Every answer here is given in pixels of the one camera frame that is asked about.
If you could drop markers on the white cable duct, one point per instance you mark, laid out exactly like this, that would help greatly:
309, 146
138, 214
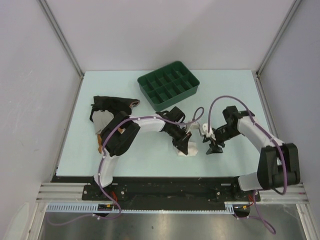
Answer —
107, 208

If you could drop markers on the white underwear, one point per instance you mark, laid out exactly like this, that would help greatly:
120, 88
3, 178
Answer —
192, 150

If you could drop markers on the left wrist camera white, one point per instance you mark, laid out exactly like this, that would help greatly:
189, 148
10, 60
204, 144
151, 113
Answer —
195, 125

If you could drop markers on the aluminium corner post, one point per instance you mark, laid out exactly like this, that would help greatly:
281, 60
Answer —
45, 7
279, 34

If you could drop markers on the front aluminium rail left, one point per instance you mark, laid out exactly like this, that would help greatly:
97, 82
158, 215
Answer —
60, 192

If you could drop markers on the orange brown underwear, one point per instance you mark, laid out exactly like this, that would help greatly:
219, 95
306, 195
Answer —
99, 140

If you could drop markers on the left aluminium corner post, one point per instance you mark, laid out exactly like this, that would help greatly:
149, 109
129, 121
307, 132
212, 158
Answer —
45, 7

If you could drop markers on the right aluminium corner post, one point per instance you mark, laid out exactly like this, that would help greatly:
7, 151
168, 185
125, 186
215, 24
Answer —
279, 34

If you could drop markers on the green compartment tray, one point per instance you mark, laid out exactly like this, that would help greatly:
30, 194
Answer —
168, 85

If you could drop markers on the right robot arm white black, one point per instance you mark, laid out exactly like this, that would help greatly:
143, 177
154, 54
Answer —
278, 164

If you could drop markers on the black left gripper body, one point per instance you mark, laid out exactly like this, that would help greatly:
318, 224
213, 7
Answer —
179, 136

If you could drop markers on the front aluminium rail right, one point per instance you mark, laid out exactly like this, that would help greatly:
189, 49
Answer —
295, 194

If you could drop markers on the black underwear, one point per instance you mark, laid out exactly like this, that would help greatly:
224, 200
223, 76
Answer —
113, 105

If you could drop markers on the grey underwear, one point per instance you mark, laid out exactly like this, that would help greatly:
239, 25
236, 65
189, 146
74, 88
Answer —
101, 119

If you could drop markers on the aluminium rail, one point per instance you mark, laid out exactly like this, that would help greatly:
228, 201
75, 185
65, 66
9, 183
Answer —
295, 194
60, 192

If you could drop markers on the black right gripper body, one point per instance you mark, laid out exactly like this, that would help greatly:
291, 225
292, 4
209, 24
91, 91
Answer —
221, 135

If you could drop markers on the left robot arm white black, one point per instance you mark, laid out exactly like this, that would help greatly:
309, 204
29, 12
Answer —
118, 136

